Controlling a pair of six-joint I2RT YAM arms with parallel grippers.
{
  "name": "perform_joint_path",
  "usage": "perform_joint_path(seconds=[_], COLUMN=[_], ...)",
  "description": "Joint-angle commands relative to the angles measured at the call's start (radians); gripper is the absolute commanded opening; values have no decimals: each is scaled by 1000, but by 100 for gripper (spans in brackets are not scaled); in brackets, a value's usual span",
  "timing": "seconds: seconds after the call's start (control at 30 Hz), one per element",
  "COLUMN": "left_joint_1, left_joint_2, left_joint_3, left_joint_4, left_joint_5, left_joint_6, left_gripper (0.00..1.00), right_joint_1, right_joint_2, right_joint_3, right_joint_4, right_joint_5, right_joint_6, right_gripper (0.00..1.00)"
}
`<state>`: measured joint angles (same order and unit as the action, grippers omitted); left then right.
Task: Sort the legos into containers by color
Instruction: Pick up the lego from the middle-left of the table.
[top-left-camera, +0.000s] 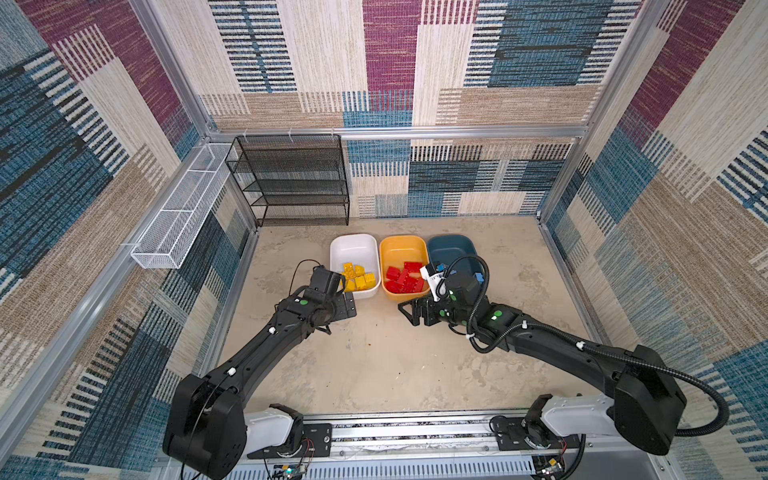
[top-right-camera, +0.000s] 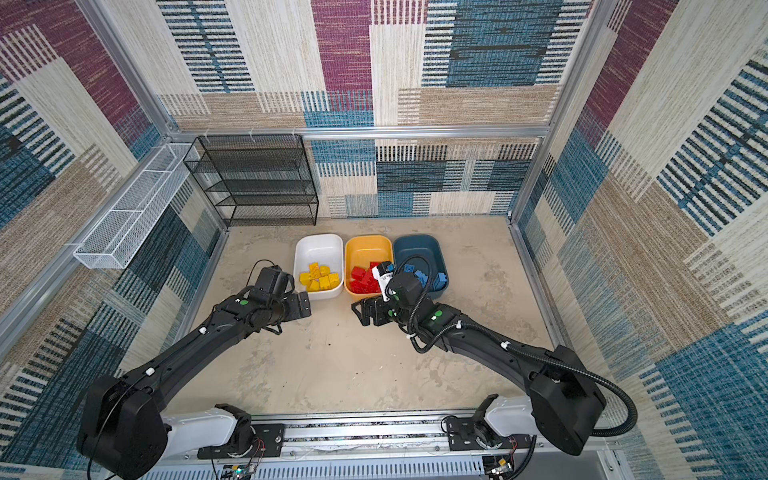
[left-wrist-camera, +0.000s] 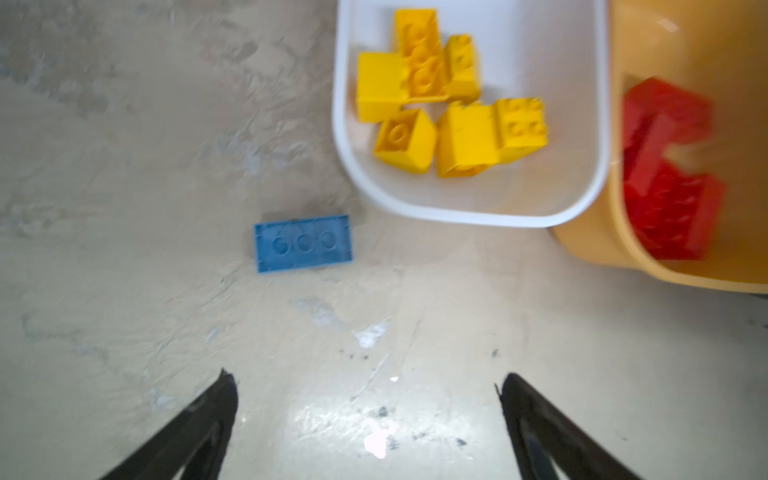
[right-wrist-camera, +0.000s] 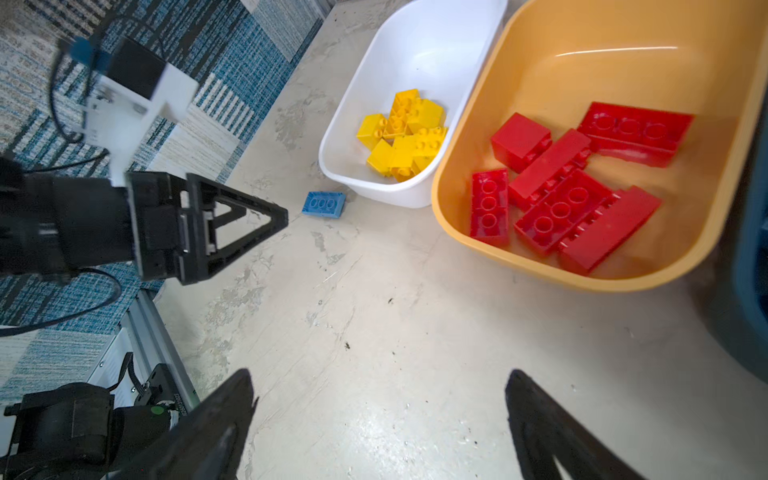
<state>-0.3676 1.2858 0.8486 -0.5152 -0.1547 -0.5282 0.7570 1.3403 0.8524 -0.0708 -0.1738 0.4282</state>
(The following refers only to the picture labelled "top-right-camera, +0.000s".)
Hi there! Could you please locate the yellow lego pair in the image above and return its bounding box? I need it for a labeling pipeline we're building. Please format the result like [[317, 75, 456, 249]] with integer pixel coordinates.
[[309, 263, 322, 278]]

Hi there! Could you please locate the red lego tall block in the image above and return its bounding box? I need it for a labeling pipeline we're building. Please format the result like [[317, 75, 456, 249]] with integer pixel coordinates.
[[350, 267, 367, 281]]

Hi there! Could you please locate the blue lego upturned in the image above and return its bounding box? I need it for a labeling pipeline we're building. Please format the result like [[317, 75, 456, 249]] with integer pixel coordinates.
[[414, 270, 429, 286]]

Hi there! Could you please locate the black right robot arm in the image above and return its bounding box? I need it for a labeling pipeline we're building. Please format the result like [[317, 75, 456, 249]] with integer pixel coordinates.
[[351, 274, 612, 456]]

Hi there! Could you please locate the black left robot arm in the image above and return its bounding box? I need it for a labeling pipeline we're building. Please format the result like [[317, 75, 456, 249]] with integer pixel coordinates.
[[76, 265, 311, 479]]

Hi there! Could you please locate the white plastic bin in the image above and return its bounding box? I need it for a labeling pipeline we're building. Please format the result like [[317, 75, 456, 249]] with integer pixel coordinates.
[[293, 234, 345, 301]]

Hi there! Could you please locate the yellow plastic bin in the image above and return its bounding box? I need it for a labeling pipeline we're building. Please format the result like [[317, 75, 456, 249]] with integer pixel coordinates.
[[344, 235, 394, 301]]

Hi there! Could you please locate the dark blue plastic bin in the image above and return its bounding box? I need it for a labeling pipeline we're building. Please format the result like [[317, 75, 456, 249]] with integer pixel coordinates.
[[393, 234, 449, 300]]

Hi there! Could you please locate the black wire mesh shelf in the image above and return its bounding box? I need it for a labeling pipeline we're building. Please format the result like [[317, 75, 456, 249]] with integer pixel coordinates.
[[183, 134, 319, 227]]

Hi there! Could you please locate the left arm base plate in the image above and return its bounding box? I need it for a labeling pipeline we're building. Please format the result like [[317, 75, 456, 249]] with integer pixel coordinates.
[[197, 423, 286, 460]]

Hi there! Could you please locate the aluminium front rail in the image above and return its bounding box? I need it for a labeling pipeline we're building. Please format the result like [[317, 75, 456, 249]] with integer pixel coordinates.
[[146, 409, 633, 479]]

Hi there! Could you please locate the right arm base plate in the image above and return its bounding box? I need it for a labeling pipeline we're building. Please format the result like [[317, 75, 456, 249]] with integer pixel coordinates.
[[440, 415, 532, 451]]

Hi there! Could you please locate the white wire mesh basket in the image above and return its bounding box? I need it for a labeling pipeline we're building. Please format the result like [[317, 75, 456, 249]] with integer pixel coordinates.
[[73, 143, 189, 269]]

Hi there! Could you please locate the black corrugated cable conduit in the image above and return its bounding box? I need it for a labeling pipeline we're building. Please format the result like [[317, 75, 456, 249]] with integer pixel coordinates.
[[386, 254, 638, 480]]

